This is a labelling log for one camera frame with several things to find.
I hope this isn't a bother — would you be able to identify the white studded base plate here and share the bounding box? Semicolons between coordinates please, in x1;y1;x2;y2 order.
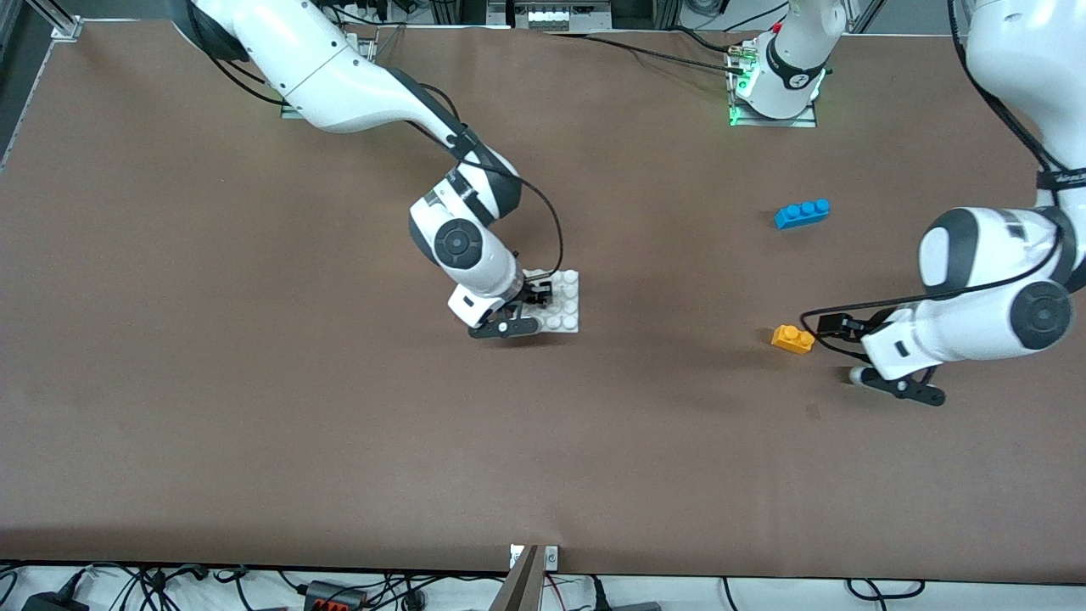
518;270;582;334

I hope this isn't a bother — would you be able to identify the yellow two-stud block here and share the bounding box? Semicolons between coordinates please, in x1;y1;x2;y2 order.
770;325;816;355

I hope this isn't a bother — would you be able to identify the blue three-stud block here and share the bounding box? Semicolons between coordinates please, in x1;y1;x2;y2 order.
774;199;831;230

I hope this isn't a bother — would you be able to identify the white power strip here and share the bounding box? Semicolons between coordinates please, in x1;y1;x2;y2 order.
488;0;613;31

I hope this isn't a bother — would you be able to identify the black orange connector box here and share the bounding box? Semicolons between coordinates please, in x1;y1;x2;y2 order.
304;580;367;611

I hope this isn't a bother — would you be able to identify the black power adapter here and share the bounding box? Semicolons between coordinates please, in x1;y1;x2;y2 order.
21;590;90;611

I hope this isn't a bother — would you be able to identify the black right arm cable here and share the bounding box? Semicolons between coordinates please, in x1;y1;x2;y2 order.
445;127;565;277

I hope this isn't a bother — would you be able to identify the grey camera pole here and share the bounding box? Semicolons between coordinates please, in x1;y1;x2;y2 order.
488;545;544;611

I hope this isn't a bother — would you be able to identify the black table cable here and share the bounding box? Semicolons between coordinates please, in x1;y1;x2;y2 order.
543;30;752;73

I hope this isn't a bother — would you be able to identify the aluminium frame post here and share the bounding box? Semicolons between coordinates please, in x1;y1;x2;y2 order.
21;0;83;42

